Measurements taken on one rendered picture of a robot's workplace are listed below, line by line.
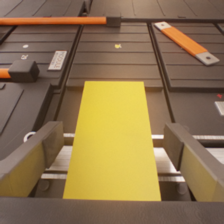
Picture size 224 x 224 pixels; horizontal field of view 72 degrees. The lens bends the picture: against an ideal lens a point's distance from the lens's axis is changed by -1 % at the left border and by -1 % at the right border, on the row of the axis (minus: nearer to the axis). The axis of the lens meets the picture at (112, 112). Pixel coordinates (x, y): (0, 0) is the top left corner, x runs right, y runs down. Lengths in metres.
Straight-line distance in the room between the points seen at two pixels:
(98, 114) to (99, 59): 0.13
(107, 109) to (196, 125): 0.11
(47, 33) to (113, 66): 0.17
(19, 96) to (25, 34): 0.19
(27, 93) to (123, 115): 0.13
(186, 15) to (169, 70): 0.21
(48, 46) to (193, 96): 0.25
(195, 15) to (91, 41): 0.24
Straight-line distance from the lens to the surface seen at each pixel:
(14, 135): 0.19
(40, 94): 0.21
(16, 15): 0.47
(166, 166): 0.18
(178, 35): 0.34
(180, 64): 0.27
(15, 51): 0.33
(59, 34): 0.36
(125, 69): 0.24
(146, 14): 0.42
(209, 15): 0.46
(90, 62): 0.26
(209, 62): 0.29
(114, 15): 0.36
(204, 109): 0.23
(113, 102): 0.17
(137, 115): 0.16
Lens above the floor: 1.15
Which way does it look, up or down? 52 degrees down
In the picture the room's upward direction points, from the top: 1 degrees counter-clockwise
